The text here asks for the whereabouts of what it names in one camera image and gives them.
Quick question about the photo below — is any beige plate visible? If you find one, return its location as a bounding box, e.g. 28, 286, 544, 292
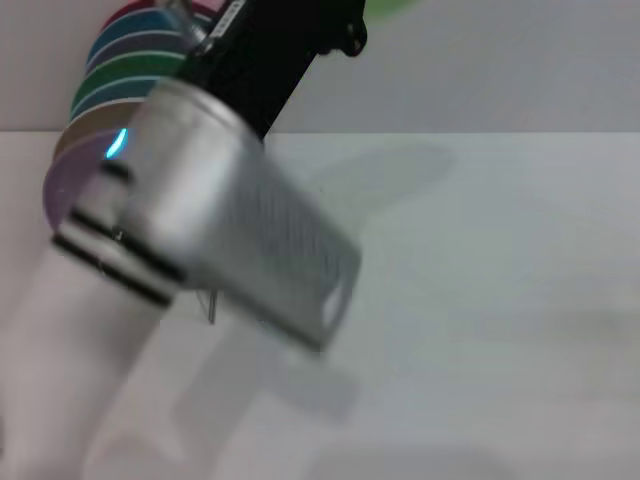
54, 98, 146, 157

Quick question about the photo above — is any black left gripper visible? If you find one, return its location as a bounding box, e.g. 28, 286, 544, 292
187, 0, 369, 142

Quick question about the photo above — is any silver cable connector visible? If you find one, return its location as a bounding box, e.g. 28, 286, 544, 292
163, 0, 214, 49

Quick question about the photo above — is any light green plate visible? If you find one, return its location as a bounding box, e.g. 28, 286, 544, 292
367, 0, 427, 19

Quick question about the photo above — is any grey lavender plate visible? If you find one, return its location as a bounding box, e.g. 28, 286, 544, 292
89, 32, 195, 72

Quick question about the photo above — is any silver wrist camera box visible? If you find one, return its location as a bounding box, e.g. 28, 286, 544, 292
122, 77, 364, 354

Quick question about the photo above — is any clear acrylic plate rack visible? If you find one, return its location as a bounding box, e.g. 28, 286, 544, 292
197, 288, 219, 325

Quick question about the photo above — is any dark red plate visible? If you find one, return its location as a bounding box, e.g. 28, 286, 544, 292
102, 0, 222, 32

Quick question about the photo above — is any purple plate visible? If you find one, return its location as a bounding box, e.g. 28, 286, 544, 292
42, 127, 119, 234

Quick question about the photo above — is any teal blue plate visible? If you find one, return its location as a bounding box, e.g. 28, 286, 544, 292
85, 9, 190, 67

